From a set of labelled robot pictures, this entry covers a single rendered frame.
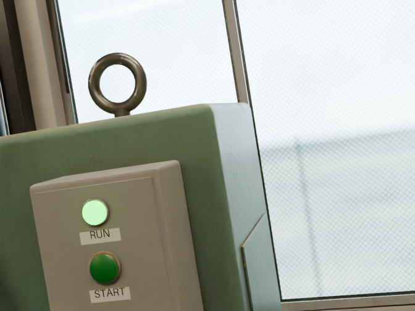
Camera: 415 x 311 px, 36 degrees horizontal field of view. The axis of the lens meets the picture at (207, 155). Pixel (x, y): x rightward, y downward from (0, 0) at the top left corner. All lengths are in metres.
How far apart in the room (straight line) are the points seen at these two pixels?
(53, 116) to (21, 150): 1.66
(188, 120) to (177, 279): 0.12
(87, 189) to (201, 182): 0.09
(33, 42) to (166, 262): 1.84
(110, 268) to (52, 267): 0.05
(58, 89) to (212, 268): 1.79
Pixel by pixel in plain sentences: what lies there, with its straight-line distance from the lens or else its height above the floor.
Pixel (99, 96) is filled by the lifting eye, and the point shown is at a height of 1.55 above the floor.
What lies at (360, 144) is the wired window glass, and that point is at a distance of 1.98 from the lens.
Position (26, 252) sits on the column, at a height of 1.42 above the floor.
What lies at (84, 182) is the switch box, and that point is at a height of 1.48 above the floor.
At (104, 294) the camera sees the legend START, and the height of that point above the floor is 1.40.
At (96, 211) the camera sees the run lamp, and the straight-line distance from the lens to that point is 0.44.
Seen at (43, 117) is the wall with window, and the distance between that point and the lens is 2.22.
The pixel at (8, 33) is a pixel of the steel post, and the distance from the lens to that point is 2.20.
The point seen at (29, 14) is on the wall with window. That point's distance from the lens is 2.26.
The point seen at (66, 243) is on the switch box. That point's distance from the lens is 0.46.
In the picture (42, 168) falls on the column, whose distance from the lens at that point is 0.53.
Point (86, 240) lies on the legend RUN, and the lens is 0.46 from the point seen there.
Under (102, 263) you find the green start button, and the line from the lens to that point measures 0.45.
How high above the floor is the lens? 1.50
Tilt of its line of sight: 3 degrees down
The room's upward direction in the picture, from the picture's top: 9 degrees counter-clockwise
